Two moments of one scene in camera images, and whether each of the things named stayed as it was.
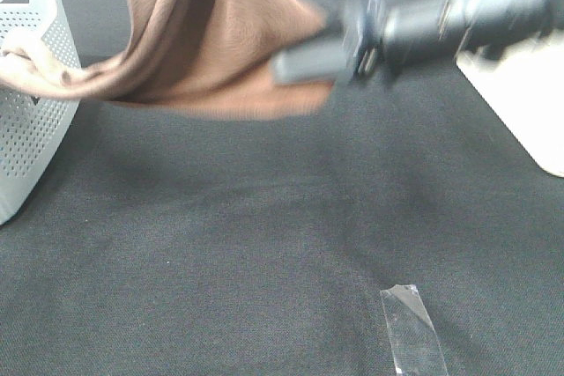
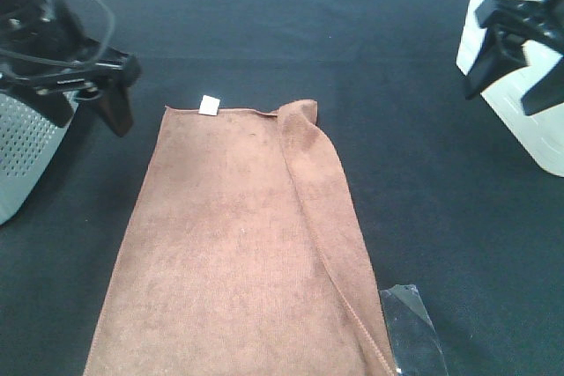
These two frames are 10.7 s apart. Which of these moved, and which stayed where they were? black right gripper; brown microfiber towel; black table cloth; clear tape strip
Moved: black right gripper; brown microfiber towel
Stayed: clear tape strip; black table cloth
